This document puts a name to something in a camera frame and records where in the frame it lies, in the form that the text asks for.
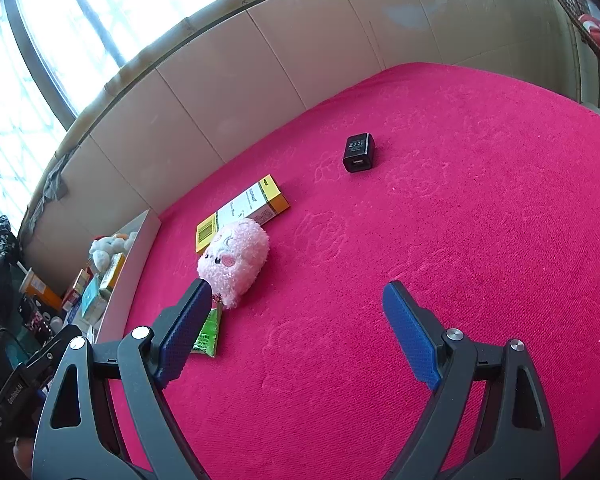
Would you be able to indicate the yellow and white medicine box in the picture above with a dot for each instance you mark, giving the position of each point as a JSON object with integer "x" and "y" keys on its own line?
{"x": 245, "y": 207}

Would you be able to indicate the black charger cube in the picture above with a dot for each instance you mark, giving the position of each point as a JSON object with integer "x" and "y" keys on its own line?
{"x": 358, "y": 152}

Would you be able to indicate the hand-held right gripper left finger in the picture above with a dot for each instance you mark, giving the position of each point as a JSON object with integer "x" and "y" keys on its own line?
{"x": 185, "y": 330}

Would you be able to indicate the magenta towel blanket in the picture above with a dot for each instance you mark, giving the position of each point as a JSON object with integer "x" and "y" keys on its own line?
{"x": 430, "y": 210}

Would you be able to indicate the white plush toy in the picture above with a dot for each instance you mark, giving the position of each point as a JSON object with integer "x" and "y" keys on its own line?
{"x": 107, "y": 250}

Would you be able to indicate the grey cloth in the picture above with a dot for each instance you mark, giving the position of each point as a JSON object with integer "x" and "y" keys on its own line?
{"x": 55, "y": 185}

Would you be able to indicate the polka dot pouch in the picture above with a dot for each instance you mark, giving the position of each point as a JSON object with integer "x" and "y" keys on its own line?
{"x": 37, "y": 317}

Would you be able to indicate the green snack packet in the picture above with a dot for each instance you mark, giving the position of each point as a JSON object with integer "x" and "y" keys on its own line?
{"x": 207, "y": 332}

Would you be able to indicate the teal tissue pack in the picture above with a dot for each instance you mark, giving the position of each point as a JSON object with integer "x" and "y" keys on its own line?
{"x": 91, "y": 302}

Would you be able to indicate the red and white snack packet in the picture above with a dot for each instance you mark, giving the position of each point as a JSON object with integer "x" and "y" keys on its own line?
{"x": 75, "y": 287}

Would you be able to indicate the pink plush toy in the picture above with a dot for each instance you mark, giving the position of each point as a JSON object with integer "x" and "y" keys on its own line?
{"x": 235, "y": 260}

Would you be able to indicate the red and white seat cushion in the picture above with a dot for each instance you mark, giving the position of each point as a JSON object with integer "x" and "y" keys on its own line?
{"x": 597, "y": 30}

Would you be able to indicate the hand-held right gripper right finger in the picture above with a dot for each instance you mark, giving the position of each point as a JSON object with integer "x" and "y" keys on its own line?
{"x": 412, "y": 335}

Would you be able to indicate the orange cup with straw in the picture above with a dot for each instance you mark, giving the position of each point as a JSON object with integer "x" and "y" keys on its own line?
{"x": 40, "y": 287}

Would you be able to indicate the yellow tissue pack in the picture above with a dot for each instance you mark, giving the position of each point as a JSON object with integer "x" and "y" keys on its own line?
{"x": 112, "y": 270}

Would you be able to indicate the person's left hand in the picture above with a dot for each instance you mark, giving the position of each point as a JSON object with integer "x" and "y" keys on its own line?
{"x": 22, "y": 455}

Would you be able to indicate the window with metal grille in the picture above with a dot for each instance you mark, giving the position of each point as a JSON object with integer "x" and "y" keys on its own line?
{"x": 55, "y": 35}

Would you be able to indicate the white cardboard tray box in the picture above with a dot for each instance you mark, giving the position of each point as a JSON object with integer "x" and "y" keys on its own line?
{"x": 125, "y": 280}

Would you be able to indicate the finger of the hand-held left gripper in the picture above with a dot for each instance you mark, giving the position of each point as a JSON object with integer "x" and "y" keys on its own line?
{"x": 55, "y": 345}

